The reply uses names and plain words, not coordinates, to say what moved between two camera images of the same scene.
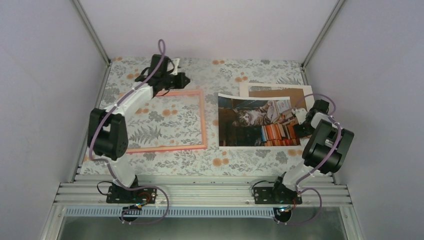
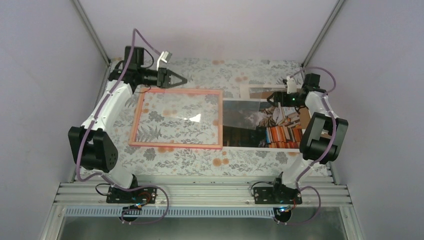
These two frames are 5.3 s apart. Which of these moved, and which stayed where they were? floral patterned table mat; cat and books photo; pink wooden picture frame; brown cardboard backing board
Moved: pink wooden picture frame
Stayed: floral patterned table mat; cat and books photo; brown cardboard backing board
